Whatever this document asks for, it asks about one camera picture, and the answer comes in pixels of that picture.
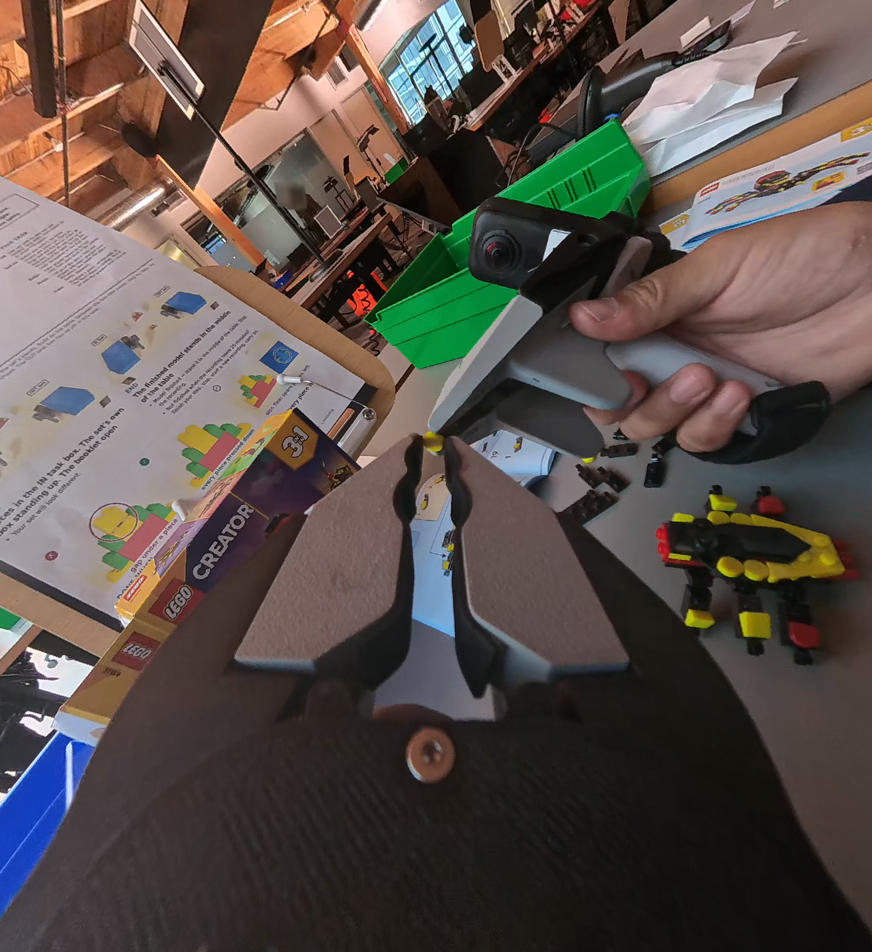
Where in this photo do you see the grey handheld device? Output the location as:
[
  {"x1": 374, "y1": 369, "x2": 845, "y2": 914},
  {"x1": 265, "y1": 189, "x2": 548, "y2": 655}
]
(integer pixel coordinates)
[{"x1": 576, "y1": 56, "x2": 676, "y2": 144}]

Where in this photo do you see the crumpled white paper bag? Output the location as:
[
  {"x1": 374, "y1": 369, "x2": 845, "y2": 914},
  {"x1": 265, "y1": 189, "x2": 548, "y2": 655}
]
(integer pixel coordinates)
[{"x1": 622, "y1": 30, "x2": 801, "y2": 178}]

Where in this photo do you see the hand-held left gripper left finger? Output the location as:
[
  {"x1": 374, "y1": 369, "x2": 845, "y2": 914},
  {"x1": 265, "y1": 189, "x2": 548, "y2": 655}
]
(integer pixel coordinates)
[{"x1": 235, "y1": 437, "x2": 423, "y2": 698}]

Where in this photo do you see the printed task instruction sheet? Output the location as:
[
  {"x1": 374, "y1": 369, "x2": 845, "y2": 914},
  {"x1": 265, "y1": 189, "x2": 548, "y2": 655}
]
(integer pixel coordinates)
[{"x1": 0, "y1": 171, "x2": 366, "y2": 622}]

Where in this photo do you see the green plastic bin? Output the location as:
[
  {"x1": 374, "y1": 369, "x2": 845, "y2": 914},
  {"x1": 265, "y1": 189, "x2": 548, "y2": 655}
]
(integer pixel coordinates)
[{"x1": 363, "y1": 119, "x2": 652, "y2": 369}]

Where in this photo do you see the hanging ceiling light panel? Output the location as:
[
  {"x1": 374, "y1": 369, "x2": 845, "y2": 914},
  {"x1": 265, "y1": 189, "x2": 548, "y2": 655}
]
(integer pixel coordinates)
[{"x1": 127, "y1": 0, "x2": 206, "y2": 121}]

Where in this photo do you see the person's right hand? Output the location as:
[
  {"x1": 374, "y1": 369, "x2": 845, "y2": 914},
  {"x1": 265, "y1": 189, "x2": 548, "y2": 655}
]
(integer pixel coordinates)
[{"x1": 568, "y1": 199, "x2": 872, "y2": 453}]

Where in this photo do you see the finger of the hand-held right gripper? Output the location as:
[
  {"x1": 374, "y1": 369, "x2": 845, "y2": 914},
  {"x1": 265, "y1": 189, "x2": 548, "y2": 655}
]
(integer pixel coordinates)
[
  {"x1": 465, "y1": 385, "x2": 605, "y2": 457},
  {"x1": 427, "y1": 296, "x2": 632, "y2": 438}
]

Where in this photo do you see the yellow black red lego model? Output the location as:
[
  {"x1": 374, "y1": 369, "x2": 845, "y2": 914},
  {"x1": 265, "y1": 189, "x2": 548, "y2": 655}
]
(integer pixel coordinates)
[{"x1": 655, "y1": 483, "x2": 861, "y2": 666}]

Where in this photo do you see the pile of black lego plates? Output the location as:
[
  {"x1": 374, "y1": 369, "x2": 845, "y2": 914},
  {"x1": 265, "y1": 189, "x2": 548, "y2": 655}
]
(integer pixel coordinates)
[{"x1": 558, "y1": 427, "x2": 678, "y2": 525}]

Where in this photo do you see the closed lego instruction booklet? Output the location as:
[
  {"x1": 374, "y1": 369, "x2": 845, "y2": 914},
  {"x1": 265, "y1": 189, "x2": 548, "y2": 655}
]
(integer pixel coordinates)
[{"x1": 659, "y1": 108, "x2": 872, "y2": 250}]

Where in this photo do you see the open lego instruction booklet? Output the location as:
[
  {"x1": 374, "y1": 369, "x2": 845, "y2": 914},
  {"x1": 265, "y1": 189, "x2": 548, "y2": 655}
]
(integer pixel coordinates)
[{"x1": 412, "y1": 430, "x2": 557, "y2": 637}]

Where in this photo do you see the large window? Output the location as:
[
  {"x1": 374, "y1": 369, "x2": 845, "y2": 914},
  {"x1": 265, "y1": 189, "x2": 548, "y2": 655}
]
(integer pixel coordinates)
[{"x1": 378, "y1": 0, "x2": 475, "y2": 114}]

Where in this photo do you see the blue plastic bin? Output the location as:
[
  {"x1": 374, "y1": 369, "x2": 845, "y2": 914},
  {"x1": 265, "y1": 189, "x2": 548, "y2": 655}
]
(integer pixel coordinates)
[{"x1": 0, "y1": 732, "x2": 98, "y2": 886}]

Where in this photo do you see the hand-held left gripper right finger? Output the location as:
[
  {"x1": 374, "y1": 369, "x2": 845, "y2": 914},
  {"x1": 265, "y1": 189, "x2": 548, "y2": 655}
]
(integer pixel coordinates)
[{"x1": 447, "y1": 439, "x2": 632, "y2": 702}]

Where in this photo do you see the purple lego set box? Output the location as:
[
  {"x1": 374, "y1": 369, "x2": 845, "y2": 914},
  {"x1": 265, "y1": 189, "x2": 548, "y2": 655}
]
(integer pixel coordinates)
[{"x1": 57, "y1": 408, "x2": 362, "y2": 745}]

